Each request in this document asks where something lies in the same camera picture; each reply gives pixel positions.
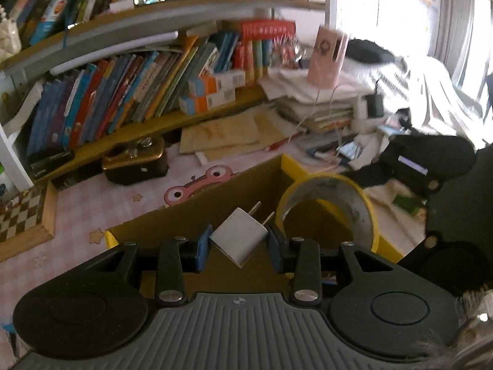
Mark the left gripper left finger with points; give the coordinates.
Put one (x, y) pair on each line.
(177, 256)

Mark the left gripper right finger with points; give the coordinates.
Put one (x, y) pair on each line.
(300, 258)

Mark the white USB charger cube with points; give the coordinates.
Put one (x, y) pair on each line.
(240, 234)

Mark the yellow tape roll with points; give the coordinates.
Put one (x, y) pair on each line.
(342, 198)

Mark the yellow cardboard box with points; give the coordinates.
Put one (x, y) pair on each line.
(189, 209)

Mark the dark brown wooden case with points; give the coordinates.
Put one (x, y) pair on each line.
(136, 161)

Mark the pink checked tablecloth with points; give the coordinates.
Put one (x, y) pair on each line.
(84, 211)

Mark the stack of papers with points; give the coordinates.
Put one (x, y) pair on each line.
(318, 109)

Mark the wooden chess board box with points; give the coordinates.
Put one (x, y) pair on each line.
(28, 220)

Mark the orange white medicine boxes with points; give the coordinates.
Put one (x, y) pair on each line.
(211, 91)

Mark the row of books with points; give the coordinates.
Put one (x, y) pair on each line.
(103, 93)

